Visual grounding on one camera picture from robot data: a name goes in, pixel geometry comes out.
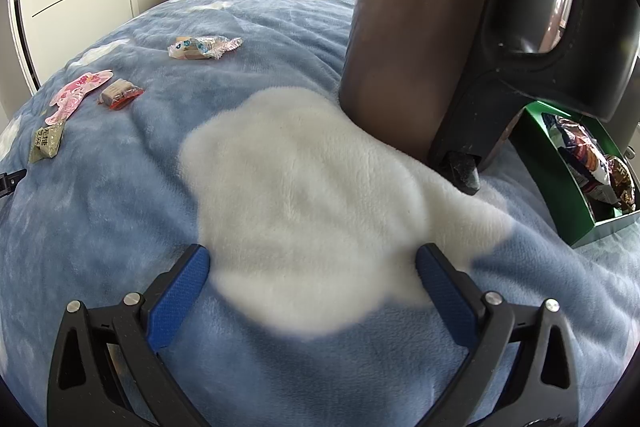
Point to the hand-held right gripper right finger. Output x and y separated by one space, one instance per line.
445 297

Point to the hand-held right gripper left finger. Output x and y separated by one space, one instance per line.
180 297

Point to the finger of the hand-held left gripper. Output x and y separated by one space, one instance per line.
9 183

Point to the olive green snack packet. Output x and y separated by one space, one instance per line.
46 143

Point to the pink cartoon snack packet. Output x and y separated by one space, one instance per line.
75 94

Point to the small brown candy packet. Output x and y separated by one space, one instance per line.
117 93

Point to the green tray box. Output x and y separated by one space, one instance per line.
560 192

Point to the blue and white snack bag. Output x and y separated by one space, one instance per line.
582 152

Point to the brown crinkled snack bag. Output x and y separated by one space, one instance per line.
622 182

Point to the clear cartoon pastry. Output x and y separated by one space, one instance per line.
197 47

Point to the blue cloud blanket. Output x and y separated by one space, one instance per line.
200 182

